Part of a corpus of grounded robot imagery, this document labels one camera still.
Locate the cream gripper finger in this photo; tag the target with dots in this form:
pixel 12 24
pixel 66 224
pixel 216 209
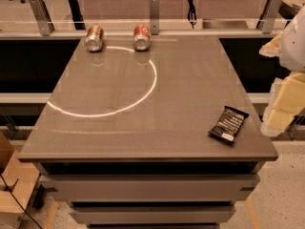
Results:
pixel 286 100
pixel 271 49

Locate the black rxbar chocolate wrapper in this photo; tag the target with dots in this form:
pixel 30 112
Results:
pixel 228 124

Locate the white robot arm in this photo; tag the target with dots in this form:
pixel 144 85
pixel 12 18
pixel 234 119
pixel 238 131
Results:
pixel 292 45

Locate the red coke can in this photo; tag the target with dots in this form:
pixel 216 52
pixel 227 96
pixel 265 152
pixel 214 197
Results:
pixel 141 37

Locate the orange brown soda can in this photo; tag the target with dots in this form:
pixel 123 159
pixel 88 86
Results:
pixel 94 38

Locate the grey drawer cabinet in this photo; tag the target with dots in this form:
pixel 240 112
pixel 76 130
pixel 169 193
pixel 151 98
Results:
pixel 143 201

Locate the wooden box at left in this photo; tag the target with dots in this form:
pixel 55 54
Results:
pixel 16 186

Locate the right metal rail bracket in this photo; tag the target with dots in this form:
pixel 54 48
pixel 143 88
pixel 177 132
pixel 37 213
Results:
pixel 267 21

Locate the metal rail bracket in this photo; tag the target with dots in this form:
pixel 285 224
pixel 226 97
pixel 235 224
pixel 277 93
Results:
pixel 267 21
pixel 42 17
pixel 154 17

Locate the middle metal rail bracket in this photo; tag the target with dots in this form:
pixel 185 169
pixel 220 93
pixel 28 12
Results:
pixel 154 17

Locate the left metal rail bracket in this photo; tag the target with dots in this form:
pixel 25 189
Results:
pixel 42 17

